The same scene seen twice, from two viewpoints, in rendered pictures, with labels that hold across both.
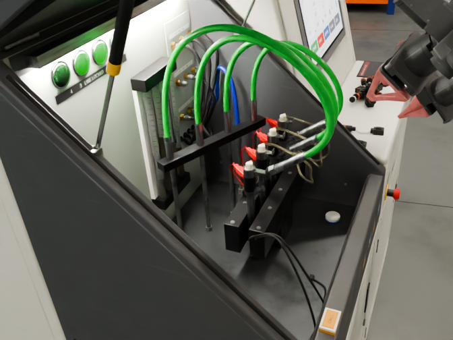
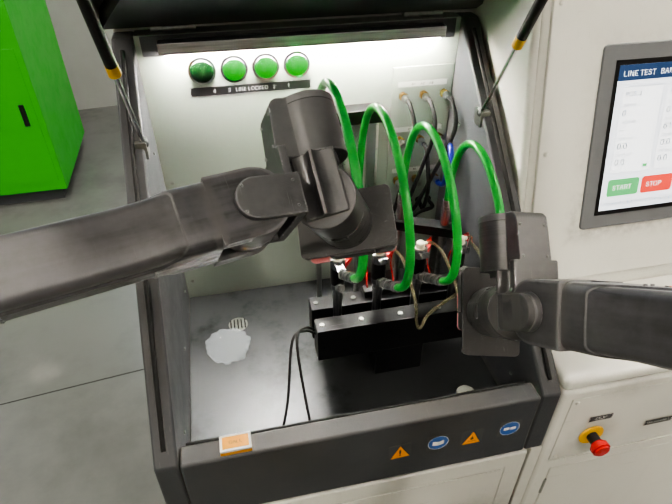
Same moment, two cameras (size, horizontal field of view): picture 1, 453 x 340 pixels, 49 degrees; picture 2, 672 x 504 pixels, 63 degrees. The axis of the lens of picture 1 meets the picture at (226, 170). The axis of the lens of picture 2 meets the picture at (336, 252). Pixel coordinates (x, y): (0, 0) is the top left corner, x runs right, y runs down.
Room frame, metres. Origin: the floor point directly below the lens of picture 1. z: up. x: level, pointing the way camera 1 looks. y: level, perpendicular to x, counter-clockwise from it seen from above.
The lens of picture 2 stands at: (0.43, -0.67, 1.73)
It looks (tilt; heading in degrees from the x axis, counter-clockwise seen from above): 37 degrees down; 52
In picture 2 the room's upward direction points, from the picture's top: straight up
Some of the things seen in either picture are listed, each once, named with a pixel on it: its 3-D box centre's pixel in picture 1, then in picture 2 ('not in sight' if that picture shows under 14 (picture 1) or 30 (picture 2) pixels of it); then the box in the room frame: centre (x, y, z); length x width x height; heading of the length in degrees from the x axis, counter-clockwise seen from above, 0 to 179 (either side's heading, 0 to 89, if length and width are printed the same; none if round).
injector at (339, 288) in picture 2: (255, 206); (338, 304); (0.91, -0.06, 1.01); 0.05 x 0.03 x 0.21; 64
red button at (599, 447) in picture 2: (392, 193); (596, 442); (1.20, -0.50, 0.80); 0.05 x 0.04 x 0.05; 154
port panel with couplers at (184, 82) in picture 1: (188, 75); (419, 138); (1.25, 0.08, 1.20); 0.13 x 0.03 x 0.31; 154
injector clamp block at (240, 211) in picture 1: (268, 210); (393, 328); (1.03, -0.10, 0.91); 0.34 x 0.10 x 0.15; 154
